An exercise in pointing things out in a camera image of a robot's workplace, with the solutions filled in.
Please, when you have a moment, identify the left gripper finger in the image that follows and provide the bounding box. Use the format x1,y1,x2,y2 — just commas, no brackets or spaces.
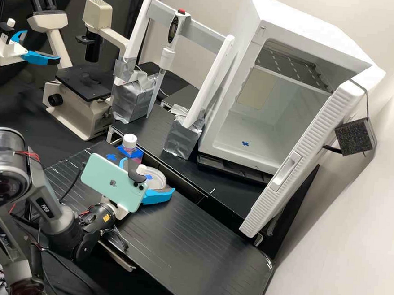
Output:
9,29,29,46
20,50,62,68

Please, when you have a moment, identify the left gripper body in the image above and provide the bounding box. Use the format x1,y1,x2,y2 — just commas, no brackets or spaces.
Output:
0,36,30,68

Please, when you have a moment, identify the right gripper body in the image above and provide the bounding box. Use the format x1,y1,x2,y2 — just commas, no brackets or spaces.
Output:
98,194,129,221

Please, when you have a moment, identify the petri dish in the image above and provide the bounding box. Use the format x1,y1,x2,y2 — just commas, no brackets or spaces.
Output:
139,165,168,190

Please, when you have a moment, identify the white incubator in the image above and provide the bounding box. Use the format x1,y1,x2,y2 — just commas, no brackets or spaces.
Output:
195,0,392,183

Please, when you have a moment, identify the incubator door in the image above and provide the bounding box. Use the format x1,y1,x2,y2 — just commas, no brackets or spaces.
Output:
237,71,382,247

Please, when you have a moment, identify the blue bottle holder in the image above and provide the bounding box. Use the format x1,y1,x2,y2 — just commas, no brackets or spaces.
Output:
115,144,145,165

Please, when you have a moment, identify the left phone holder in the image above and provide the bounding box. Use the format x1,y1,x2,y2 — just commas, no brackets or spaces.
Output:
0,18,17,50

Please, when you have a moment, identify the small bottle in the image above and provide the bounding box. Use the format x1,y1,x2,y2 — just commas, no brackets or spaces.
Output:
121,132,138,156

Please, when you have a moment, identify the cream microscope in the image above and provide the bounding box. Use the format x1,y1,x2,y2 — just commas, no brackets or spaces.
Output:
18,0,134,144

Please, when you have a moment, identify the white pipette stand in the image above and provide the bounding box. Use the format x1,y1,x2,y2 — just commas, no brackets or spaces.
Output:
107,0,242,163

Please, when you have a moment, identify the pipette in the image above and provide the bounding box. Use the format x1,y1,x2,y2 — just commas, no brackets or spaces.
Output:
145,7,189,122

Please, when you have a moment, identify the right wrist camera phone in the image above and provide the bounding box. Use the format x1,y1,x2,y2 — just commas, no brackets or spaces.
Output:
78,152,152,214

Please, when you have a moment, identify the black cable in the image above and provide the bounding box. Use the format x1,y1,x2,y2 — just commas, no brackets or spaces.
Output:
59,164,85,204

